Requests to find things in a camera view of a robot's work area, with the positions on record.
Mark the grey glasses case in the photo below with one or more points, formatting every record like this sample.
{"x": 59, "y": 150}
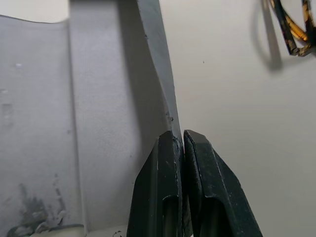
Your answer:
{"x": 98, "y": 123}

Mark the tortoiseshell glasses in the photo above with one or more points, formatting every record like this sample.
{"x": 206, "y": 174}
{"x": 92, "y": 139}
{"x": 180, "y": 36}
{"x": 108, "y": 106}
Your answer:
{"x": 293, "y": 37}

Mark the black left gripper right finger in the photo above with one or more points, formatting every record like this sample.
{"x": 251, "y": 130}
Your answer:
{"x": 214, "y": 177}

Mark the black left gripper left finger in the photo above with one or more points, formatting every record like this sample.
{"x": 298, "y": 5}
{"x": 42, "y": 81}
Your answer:
{"x": 154, "y": 187}

